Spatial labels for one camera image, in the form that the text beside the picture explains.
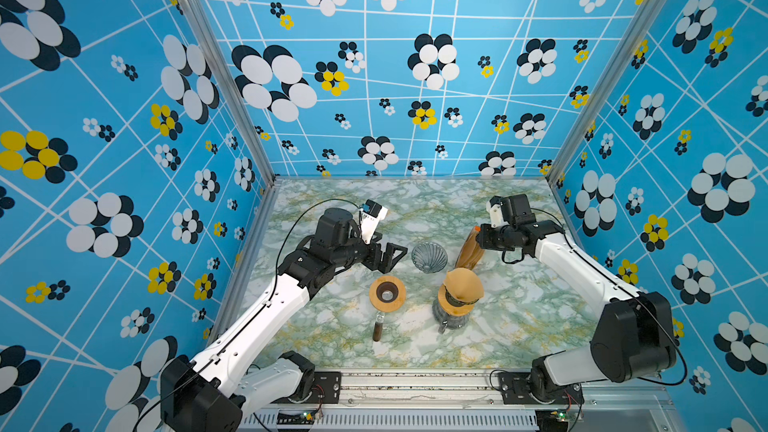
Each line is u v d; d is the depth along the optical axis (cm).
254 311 46
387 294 81
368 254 64
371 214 63
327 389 73
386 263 63
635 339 42
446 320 77
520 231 63
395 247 66
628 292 44
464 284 77
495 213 79
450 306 77
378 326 77
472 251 91
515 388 73
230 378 40
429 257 94
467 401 72
